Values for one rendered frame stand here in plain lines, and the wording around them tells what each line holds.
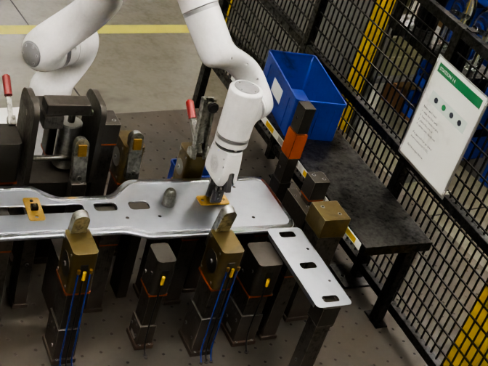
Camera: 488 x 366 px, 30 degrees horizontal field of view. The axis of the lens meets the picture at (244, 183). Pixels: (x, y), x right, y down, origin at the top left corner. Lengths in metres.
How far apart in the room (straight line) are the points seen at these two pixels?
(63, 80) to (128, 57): 2.55
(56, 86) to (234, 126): 0.64
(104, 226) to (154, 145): 0.94
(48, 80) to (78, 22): 0.25
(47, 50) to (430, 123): 1.03
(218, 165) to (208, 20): 0.36
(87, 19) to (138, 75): 2.59
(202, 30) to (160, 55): 3.11
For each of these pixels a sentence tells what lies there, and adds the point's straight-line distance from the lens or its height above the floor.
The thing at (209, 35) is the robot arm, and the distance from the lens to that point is 2.14.
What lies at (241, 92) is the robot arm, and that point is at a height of 1.34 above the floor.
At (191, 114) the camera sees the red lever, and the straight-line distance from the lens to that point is 2.42.
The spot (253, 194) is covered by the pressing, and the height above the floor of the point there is 1.00.
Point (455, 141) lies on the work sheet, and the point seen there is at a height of 1.30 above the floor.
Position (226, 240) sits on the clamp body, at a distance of 2.13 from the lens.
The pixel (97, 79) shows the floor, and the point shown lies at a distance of 4.84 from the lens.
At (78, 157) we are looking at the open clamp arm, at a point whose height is 1.06.
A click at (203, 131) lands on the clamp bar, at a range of 2.37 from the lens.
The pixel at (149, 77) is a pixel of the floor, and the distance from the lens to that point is 4.98.
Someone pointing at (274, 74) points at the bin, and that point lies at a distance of 2.77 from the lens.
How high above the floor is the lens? 2.31
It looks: 32 degrees down
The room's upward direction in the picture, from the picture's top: 18 degrees clockwise
